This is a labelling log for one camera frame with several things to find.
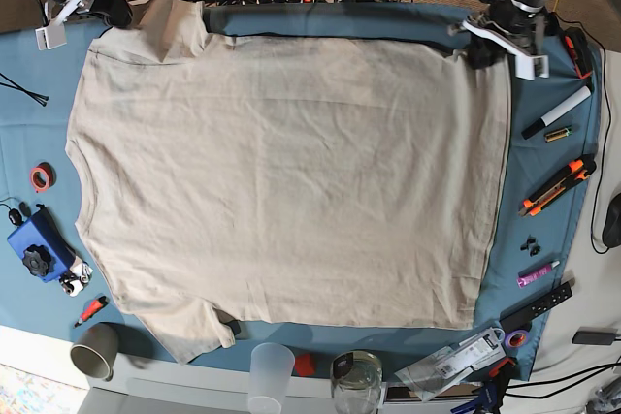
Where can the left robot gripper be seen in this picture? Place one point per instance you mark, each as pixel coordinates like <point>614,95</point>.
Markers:
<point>522,22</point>

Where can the beige T-shirt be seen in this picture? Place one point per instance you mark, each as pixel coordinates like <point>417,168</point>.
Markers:
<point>321,181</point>

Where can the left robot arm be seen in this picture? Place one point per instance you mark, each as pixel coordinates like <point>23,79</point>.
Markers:
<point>506,26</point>

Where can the black white marker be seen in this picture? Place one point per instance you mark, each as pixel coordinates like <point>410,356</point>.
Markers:
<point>557,112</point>

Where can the orange black clamp tool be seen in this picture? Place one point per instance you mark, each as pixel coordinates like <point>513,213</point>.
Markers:
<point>576,46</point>

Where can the AA battery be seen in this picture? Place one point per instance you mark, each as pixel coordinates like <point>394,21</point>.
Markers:
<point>558,134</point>

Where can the black zip ties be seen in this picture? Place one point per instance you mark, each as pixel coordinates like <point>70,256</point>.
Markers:
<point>6,82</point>

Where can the orange black utility knife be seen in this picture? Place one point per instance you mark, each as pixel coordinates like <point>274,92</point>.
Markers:
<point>563,181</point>

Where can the orange tape roll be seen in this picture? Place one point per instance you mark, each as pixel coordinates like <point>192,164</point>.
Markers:
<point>42,177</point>

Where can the small black clips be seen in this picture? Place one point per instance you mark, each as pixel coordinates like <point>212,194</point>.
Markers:
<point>531,246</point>

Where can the purple glue tube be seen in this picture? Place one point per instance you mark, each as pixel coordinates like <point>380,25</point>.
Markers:
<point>529,278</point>

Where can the blue box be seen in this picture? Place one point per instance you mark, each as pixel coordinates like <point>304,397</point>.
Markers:
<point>40,230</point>

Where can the black knob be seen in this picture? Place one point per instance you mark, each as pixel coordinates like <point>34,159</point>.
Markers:
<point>37,260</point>

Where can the black perforated bar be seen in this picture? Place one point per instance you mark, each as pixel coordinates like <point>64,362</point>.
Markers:
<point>521,314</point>

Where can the white small caster toy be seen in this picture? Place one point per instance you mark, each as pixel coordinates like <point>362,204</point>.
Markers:
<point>76,278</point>

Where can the purple tape roll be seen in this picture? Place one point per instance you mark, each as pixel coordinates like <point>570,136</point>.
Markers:
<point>516,339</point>

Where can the red black small tool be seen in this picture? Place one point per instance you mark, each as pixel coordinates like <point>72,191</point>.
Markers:
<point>92,308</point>

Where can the packaged item in plastic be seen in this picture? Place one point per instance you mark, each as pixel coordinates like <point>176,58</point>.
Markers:
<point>447,367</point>

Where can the glass jar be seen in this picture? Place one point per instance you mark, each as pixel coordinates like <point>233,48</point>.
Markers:
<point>356,378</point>

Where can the blue orange bar clamp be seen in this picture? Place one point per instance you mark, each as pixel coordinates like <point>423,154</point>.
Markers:
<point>489,398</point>

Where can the grey mug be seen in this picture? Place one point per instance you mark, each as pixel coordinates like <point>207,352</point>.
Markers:
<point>95,352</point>

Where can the red small block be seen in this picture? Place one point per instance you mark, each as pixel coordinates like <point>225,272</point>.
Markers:
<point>305,365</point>

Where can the translucent plastic cup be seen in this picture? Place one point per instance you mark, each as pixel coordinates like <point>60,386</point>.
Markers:
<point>271,368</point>

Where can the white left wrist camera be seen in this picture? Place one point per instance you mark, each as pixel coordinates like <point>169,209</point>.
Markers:
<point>527,66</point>

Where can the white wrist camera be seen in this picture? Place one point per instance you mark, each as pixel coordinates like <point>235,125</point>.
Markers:
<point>53,35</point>
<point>527,66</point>

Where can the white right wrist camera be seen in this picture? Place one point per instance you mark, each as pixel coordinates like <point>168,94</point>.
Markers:
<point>53,35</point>

